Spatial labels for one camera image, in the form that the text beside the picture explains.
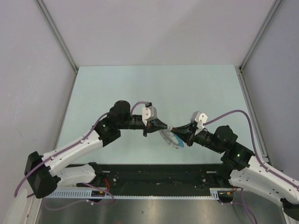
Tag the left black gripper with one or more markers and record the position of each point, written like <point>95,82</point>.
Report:
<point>153,126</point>

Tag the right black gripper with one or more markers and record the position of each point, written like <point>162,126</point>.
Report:
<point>187,132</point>

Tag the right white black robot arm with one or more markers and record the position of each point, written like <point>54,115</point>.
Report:
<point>241,168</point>

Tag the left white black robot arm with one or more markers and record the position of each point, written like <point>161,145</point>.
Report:
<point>45,173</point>

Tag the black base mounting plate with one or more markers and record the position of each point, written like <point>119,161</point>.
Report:
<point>162,180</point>

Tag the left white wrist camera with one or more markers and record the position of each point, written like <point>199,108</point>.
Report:
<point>149,114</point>

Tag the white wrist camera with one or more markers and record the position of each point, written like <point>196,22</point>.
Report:
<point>149,114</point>
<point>197,120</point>

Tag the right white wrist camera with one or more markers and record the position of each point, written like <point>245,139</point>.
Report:
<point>197,120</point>

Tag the white slotted cable duct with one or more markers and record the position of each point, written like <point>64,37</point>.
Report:
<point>99,194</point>

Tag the right aluminium frame post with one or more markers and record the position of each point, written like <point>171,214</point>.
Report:
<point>262,30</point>

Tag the aluminium frame post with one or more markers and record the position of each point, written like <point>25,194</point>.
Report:
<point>56,33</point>
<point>262,30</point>

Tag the left aluminium frame post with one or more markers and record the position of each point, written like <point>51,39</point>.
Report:
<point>56,33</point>

